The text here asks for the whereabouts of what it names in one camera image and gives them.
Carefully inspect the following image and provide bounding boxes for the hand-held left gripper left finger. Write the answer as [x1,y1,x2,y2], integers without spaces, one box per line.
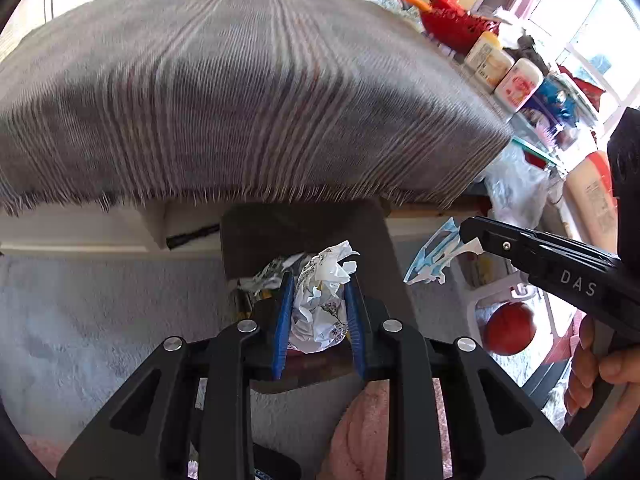
[56,270,301,480]

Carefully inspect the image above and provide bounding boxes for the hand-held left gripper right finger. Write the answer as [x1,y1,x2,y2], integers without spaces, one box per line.
[342,280,586,480]

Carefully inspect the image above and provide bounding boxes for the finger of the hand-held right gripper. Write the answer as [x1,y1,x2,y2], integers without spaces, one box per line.
[460,216,618,264]
[462,236,551,286]

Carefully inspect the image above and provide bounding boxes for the printed tissue paper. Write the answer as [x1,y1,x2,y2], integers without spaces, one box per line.
[287,240,361,356]

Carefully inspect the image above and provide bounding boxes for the silver white foil wrapper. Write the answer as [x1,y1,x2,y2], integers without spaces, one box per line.
[236,254,307,293]

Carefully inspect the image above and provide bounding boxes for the dark brown bin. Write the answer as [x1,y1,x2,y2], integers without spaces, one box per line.
[220,199,418,395]

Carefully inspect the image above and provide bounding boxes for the person's right hand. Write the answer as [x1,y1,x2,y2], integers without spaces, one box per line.
[565,317,640,415]

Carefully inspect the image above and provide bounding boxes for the clear plastic bag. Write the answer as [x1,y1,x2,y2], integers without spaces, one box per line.
[484,145,551,231]

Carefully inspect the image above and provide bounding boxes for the red ball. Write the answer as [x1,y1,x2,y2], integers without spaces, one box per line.
[482,302,537,356]

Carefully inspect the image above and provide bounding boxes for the peach lotion bottle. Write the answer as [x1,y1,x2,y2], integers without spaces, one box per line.
[565,150,621,253]

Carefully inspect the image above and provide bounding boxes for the blue printed snack bag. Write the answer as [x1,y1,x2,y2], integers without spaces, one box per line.
[537,77,581,121]

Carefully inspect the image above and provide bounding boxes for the white bottle pink label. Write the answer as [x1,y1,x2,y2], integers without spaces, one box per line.
[495,57,545,113]

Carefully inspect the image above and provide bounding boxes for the white bottle orange label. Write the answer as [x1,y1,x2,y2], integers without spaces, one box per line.
[477,50,516,88]

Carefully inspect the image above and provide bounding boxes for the pale blue fluffy rug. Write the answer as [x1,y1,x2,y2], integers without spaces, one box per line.
[0,252,236,461]

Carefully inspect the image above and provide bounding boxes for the yellow cap bottle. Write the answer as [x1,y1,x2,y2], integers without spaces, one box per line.
[464,31,503,76]

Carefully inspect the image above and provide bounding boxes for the grey striped blanket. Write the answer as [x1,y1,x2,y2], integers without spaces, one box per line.
[0,0,513,216]

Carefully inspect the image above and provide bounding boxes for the red plastic basket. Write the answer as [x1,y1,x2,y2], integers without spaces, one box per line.
[420,0,501,53]

